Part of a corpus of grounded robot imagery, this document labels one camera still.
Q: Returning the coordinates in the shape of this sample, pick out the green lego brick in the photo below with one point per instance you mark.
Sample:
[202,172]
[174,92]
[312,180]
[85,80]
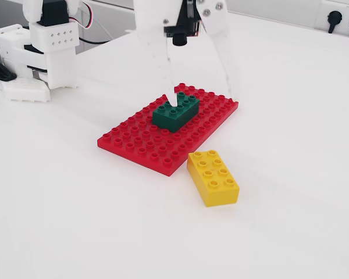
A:
[174,122]

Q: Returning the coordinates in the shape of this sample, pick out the black power plug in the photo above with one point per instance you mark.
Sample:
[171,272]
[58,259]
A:
[334,19]

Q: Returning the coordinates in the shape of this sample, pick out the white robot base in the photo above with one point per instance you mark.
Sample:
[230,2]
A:
[17,90]

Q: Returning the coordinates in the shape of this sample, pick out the red lego baseplate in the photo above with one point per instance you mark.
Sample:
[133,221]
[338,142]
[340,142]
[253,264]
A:
[133,145]

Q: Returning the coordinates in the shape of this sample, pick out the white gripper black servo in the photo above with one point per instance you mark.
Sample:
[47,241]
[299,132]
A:
[151,32]

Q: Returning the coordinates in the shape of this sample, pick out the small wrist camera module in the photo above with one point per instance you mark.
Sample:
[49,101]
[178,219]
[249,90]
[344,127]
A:
[179,40]

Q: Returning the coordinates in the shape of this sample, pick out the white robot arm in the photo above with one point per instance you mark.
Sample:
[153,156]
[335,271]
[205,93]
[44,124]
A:
[61,67]

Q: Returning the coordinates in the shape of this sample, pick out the white wall socket strip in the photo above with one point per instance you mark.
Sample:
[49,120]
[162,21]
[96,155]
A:
[322,17]

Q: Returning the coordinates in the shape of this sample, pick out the yellow lego brick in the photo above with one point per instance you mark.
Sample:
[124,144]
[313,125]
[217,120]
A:
[212,171]

